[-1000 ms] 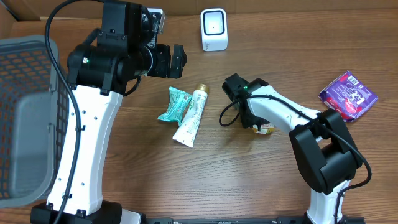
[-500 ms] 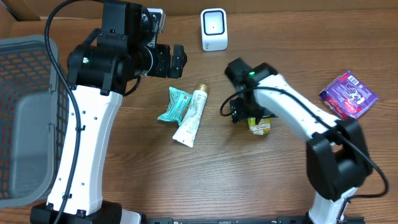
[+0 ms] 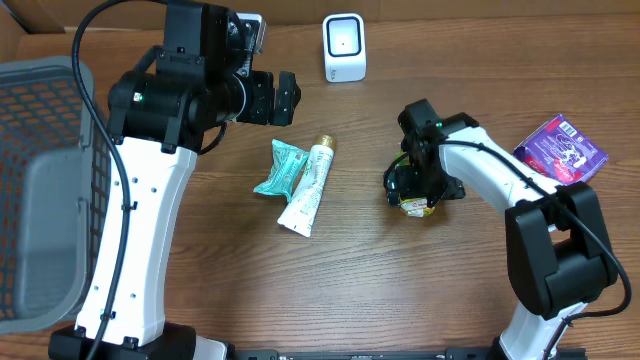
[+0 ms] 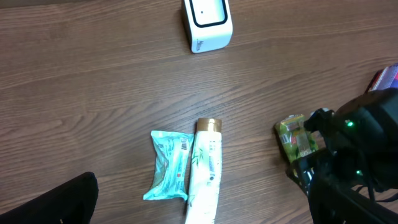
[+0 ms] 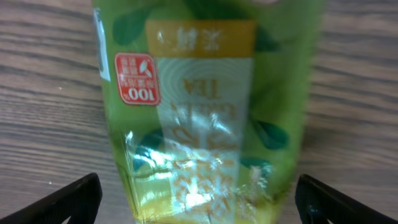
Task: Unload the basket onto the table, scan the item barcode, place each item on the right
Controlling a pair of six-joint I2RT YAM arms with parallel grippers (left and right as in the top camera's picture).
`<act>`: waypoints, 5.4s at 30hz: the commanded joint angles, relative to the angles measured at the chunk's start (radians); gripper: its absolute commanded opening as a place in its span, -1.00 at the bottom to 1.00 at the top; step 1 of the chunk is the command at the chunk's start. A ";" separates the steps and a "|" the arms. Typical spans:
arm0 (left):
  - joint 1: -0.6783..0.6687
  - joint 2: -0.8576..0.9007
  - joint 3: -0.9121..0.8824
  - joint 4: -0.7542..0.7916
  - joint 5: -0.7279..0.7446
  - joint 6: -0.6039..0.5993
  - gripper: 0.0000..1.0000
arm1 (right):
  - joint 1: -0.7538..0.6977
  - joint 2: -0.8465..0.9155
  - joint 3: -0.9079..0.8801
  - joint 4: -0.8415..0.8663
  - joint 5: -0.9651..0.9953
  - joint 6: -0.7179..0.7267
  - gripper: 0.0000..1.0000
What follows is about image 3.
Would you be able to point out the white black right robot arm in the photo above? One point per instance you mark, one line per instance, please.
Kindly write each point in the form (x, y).
(560, 262)

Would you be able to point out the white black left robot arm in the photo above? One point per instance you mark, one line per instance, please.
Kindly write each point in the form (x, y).
(200, 78)

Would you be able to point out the grey plastic basket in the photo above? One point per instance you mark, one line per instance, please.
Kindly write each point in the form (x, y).
(55, 174)

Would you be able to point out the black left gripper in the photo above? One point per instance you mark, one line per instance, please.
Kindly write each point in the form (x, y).
(266, 110)

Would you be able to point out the teal snack packet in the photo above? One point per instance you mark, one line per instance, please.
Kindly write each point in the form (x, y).
(288, 162)

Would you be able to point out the white barcode scanner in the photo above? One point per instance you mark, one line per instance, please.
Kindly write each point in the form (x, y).
(344, 47)

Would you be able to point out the purple pad package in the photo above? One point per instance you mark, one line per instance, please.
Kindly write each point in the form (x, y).
(558, 150)

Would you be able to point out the white tube gold cap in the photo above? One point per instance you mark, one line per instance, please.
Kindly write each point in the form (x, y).
(300, 213)

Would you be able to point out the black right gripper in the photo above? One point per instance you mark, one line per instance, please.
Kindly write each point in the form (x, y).
(407, 176)

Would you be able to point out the green juice carton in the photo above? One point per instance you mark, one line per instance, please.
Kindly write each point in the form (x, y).
(416, 207)

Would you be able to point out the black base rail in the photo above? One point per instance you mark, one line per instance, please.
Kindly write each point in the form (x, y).
(453, 353)

